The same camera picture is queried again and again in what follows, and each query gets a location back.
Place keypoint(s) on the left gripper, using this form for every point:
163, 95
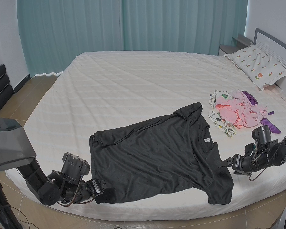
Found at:
85, 189

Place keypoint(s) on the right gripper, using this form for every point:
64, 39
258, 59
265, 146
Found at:
243, 163

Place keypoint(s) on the black T-shirt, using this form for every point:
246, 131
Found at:
152, 151

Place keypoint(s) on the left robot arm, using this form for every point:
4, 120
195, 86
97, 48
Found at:
12, 142

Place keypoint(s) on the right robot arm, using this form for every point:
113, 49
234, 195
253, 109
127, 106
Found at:
281, 151

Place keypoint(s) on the bed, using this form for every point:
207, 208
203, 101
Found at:
133, 80

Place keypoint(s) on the white printed garment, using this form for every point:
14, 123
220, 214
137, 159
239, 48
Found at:
220, 122

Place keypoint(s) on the pink garment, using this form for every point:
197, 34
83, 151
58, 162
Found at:
238, 113

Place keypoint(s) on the purple garment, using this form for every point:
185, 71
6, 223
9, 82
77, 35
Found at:
249, 96

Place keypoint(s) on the white printed pillow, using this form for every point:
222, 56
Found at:
257, 63

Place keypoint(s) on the grey bedside table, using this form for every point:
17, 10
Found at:
228, 49

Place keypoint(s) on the blue-green curtain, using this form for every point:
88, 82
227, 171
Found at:
62, 20
181, 15

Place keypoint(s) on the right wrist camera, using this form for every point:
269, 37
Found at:
249, 149

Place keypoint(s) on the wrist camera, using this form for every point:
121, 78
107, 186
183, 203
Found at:
249, 149
85, 167

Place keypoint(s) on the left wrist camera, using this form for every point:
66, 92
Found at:
85, 167

